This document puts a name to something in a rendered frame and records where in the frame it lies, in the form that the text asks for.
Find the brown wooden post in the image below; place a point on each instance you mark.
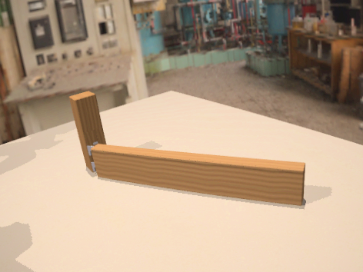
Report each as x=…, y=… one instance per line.
x=88, y=123

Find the wooden side rail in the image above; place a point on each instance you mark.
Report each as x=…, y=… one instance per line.
x=246, y=178

